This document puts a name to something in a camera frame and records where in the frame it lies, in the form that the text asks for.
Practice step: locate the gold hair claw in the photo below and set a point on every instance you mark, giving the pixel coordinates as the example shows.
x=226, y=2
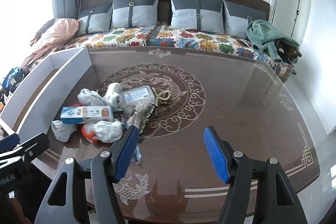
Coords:
x=164, y=95

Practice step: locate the green cloth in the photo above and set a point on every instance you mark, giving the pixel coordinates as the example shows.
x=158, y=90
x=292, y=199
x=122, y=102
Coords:
x=265, y=35

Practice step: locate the blue patterned cloth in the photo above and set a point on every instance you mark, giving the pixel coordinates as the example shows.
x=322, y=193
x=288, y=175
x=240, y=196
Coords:
x=13, y=78

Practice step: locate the pink blanket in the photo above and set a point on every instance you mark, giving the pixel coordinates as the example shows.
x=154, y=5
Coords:
x=57, y=32

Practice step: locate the grey two-tone pillow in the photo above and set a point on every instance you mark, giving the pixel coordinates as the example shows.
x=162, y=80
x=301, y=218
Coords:
x=97, y=19
x=194, y=14
x=136, y=11
x=236, y=22

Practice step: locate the light grey dotted sock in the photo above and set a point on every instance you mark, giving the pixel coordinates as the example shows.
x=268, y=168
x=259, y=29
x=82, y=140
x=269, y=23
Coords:
x=110, y=130

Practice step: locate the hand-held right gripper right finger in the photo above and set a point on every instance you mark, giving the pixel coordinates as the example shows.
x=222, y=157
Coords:
x=215, y=155

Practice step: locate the white and blue toothpaste box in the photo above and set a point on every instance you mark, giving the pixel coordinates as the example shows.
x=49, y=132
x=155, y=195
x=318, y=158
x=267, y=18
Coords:
x=86, y=114

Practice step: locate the white door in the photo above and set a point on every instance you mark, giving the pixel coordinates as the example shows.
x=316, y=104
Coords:
x=288, y=1

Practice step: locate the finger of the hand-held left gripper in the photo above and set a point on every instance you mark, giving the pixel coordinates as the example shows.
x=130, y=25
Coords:
x=9, y=141
x=34, y=145

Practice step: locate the white container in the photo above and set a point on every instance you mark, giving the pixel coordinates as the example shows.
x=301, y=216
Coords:
x=60, y=74

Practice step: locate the small clear plastic wrapper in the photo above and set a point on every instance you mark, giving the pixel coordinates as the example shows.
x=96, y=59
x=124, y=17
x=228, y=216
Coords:
x=137, y=154

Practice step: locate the clear plastic packet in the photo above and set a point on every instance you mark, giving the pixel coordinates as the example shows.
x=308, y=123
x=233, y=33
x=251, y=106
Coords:
x=137, y=95

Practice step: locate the dark brown bag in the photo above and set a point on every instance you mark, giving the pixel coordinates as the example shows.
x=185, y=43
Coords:
x=287, y=52

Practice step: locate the sequined bow hair clip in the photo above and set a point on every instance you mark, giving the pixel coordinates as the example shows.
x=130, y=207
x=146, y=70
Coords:
x=139, y=113

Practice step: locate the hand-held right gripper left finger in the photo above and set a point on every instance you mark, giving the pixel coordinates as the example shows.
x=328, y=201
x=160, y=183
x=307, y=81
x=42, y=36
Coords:
x=126, y=153

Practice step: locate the floral sofa cover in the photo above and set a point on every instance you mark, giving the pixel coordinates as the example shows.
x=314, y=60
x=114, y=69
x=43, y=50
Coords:
x=113, y=36
x=204, y=41

